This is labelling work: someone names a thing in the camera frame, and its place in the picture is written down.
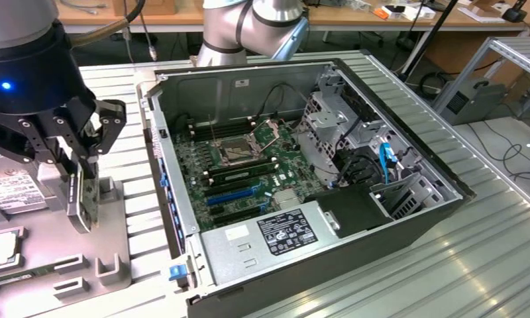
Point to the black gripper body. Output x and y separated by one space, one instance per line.
30 79

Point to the green graphics card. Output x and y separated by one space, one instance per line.
80 208

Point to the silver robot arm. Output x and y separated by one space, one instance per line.
222 26

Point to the hard disk with blue rails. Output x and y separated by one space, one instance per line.
8 189

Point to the blue plastic card latch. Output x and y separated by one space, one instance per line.
161 172

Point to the thin metal locking lever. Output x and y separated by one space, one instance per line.
213 132

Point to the open black PC case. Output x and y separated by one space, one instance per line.
212 89

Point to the black RAM slot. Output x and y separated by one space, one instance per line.
222 125
239 170
225 132
237 165
223 128

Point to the CPU socket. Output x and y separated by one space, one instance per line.
235 152

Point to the long black expansion slot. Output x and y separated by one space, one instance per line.
233 223
226 190
231 216

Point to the grey parts rack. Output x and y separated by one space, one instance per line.
48 245

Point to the green RAM stick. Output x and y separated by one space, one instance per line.
242 174
8 277

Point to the blue expansion slot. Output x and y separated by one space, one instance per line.
231 196

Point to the short black expansion slot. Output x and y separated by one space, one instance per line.
217 210

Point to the brown cardboard box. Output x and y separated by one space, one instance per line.
158 6
490 6

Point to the metal socket cover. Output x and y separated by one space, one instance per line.
273 125

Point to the green motherboard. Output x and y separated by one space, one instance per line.
291 159

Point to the silver finned heat sink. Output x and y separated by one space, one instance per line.
286 198

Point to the blue case release latch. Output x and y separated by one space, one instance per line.
174 273

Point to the silver metal disk bay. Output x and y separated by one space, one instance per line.
326 122

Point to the silver power supply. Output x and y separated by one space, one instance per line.
229 258

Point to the wooden desk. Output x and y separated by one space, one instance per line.
343 18

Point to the small orange box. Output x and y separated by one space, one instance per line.
382 13

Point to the slanted metal disk bay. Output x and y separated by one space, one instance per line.
406 195

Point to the black tripod pole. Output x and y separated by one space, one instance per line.
429 39

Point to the small white box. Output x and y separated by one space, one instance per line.
419 14

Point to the grey equipment box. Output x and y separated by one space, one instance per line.
481 102

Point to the aluminium profile frame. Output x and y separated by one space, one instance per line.
511 49

